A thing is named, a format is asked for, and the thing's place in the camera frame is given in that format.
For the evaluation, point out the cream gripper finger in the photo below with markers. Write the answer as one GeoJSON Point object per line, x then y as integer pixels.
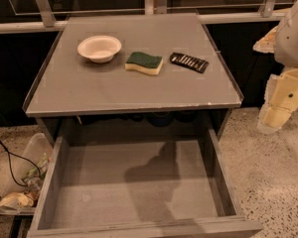
{"type": "Point", "coordinates": [281, 100]}
{"type": "Point", "coordinates": [266, 44]}

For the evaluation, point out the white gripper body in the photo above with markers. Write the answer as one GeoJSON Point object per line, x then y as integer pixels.
{"type": "Point", "coordinates": [292, 42]}

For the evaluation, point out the white paper bowl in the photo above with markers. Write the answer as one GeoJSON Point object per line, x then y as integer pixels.
{"type": "Point", "coordinates": [99, 49]}

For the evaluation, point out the grey cabinet with top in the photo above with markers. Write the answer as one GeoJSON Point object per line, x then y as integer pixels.
{"type": "Point", "coordinates": [69, 85]}

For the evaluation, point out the green and yellow sponge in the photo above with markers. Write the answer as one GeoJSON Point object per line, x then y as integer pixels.
{"type": "Point", "coordinates": [144, 63]}

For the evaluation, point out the crumpled yellow wrapper in bin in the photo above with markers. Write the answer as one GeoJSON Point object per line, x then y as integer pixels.
{"type": "Point", "coordinates": [16, 200]}

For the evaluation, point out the open grey top drawer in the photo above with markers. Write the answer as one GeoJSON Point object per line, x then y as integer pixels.
{"type": "Point", "coordinates": [175, 188]}

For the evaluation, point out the black snack bar packet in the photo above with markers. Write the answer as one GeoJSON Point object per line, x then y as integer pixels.
{"type": "Point", "coordinates": [189, 62]}

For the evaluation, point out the grey metal railing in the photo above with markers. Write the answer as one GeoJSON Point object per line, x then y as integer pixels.
{"type": "Point", "coordinates": [28, 13]}

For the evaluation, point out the clear plastic trash bin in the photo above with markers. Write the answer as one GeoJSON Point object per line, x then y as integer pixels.
{"type": "Point", "coordinates": [29, 173]}

